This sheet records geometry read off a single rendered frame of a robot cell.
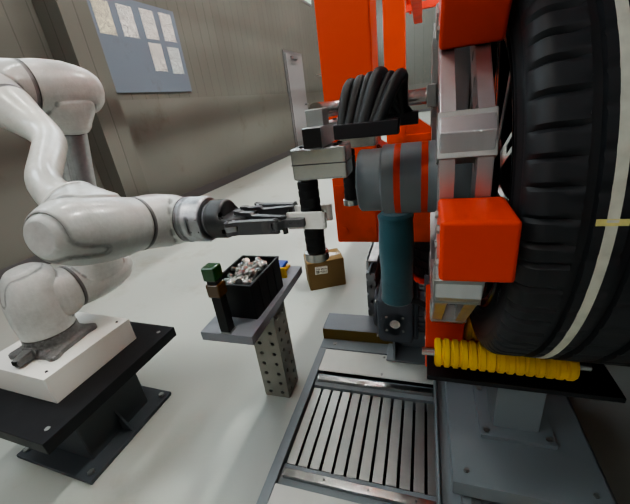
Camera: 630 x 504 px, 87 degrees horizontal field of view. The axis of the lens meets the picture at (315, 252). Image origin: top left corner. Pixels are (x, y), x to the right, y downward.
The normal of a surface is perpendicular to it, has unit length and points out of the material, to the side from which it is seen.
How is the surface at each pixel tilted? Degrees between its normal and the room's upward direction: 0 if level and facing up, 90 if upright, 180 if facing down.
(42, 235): 82
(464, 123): 45
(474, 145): 90
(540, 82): 68
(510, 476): 0
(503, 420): 90
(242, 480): 0
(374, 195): 101
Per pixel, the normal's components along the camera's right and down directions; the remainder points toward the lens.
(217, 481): -0.12, -0.91
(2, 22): 0.94, 0.03
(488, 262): -0.29, 0.42
